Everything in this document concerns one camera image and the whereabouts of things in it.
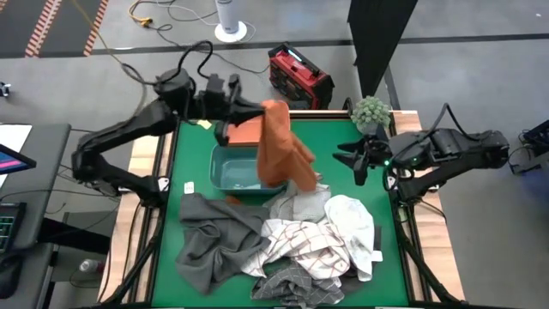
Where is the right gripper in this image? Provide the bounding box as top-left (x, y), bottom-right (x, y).
top-left (332, 126), bottom-right (394, 186)

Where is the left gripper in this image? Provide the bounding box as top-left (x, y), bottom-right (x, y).
top-left (195, 73), bottom-right (266, 147)

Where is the orange towel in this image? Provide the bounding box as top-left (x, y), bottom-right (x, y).
top-left (256, 99), bottom-right (318, 193)

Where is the light grey towel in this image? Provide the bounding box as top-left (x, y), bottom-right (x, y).
top-left (262, 179), bottom-right (332, 224)

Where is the white red-checked towel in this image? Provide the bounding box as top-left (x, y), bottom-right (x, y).
top-left (240, 218), bottom-right (352, 281)

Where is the dark grey checked towel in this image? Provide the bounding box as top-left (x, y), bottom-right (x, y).
top-left (250, 259), bottom-right (347, 309)

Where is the orange plastic basket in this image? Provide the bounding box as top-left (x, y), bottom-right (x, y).
top-left (226, 115), bottom-right (263, 147)

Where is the teal plastic basket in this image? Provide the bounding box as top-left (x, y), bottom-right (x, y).
top-left (208, 144), bottom-right (287, 197)

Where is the green artificial plant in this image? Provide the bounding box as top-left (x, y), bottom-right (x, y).
top-left (350, 95), bottom-right (392, 135)

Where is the red black tool box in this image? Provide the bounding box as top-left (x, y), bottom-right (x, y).
top-left (268, 41), bottom-right (335, 111)

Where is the green table mat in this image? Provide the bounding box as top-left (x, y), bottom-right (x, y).
top-left (150, 118), bottom-right (411, 308)

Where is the white tower fan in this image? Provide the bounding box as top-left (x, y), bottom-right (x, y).
top-left (214, 0), bottom-right (249, 44)

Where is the black panel board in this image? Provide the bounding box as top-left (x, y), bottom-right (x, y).
top-left (347, 0), bottom-right (419, 99)

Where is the grey desk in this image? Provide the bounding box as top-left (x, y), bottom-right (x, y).
top-left (0, 123), bottom-right (73, 309)

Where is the clear water bottle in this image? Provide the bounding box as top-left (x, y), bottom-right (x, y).
top-left (78, 258), bottom-right (106, 276)

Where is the white paper sheet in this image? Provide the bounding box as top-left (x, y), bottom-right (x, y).
top-left (0, 124), bottom-right (33, 189)

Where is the computer monitor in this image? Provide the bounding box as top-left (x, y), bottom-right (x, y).
top-left (0, 143), bottom-right (38, 176)

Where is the black backlit keyboard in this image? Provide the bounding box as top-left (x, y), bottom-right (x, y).
top-left (0, 201), bottom-right (27, 255)

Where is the black computer mouse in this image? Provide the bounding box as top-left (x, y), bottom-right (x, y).
top-left (0, 252), bottom-right (26, 300)

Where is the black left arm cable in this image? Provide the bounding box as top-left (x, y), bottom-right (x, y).
top-left (122, 40), bottom-right (214, 112)

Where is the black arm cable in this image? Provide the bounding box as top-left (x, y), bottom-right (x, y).
top-left (428, 102), bottom-right (477, 138)
top-left (122, 40), bottom-right (214, 112)

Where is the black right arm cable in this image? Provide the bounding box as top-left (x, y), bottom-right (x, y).
top-left (428, 102), bottom-right (477, 138)

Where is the white floor cable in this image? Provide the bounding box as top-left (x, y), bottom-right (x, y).
top-left (166, 0), bottom-right (258, 44)

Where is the black floor cable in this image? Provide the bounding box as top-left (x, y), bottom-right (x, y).
top-left (148, 21), bottom-right (271, 76)

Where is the black aluminium table frame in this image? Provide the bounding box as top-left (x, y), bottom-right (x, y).
top-left (98, 109), bottom-right (467, 309)

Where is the yellow extension cord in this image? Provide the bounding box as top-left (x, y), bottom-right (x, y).
top-left (128, 0), bottom-right (154, 29)

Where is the thin yellow cable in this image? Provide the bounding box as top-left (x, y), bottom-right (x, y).
top-left (70, 0), bottom-right (130, 70)

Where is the black equipment with cables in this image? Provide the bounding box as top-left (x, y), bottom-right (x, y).
top-left (509, 119), bottom-right (549, 176)

